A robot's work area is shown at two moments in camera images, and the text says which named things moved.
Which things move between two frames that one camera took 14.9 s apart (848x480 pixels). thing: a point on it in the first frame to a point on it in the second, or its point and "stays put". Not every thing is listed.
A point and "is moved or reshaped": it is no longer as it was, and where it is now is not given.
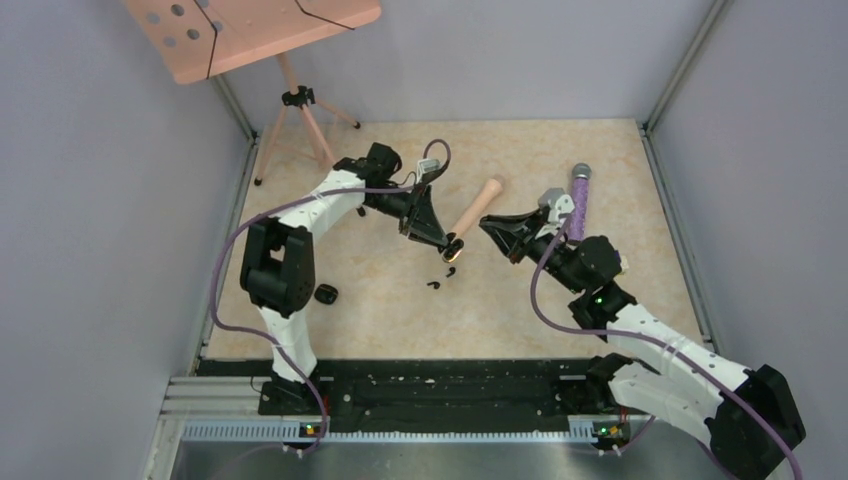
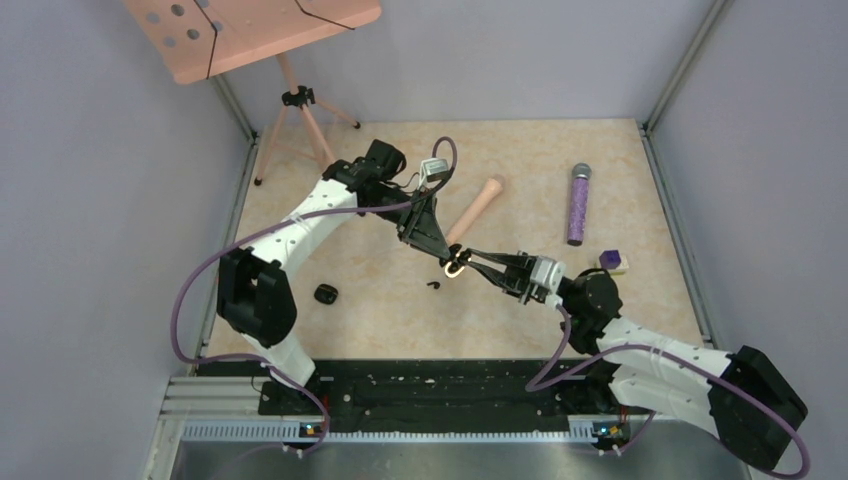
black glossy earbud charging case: [453, 250] is moved or reshaped
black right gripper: [516, 234] to [516, 278]
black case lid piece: [326, 294] stays put
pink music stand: [195, 39] stays put
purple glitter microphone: [581, 174] stays put
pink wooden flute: [491, 189] stays put
